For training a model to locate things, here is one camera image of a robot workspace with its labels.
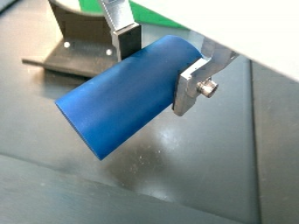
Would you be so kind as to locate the green shape sorter block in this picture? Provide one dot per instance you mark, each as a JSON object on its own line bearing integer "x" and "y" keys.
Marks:
{"x": 143, "y": 15}

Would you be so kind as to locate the blue oval cylinder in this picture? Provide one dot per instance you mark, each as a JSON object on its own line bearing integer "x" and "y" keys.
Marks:
{"x": 110, "y": 107}

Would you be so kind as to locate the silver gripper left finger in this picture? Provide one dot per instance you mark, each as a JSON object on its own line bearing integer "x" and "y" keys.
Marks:
{"x": 126, "y": 30}

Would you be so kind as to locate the black cradle fixture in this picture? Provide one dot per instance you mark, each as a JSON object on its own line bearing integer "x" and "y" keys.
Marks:
{"x": 84, "y": 52}

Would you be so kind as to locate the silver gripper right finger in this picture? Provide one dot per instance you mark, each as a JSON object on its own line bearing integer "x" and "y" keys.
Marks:
{"x": 194, "y": 80}

